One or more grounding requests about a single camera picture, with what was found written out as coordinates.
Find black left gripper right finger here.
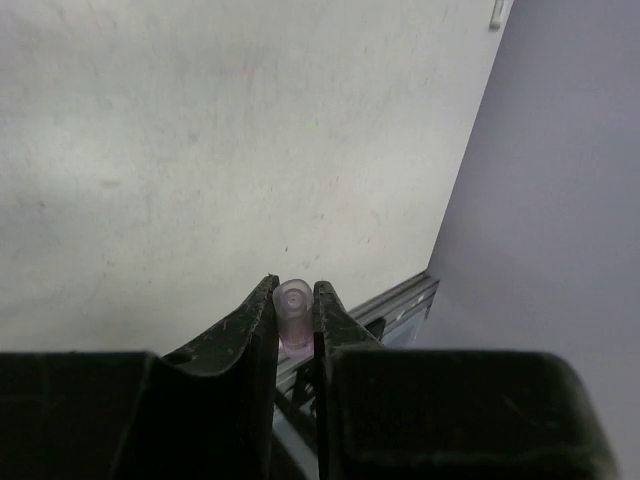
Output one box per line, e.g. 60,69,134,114
312,280,382,479

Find white marker green end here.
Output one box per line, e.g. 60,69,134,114
489,0,507,31

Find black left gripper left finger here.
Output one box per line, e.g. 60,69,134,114
114,274,279,479

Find aluminium rail frame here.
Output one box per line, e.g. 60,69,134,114
272,269,441,480

